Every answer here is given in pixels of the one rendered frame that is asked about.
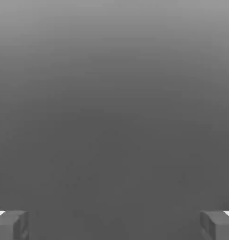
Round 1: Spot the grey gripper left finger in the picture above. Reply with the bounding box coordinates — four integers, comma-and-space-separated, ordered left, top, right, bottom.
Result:
0, 210, 30, 240

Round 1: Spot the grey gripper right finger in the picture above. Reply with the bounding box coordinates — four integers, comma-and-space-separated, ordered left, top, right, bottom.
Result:
199, 210, 229, 240

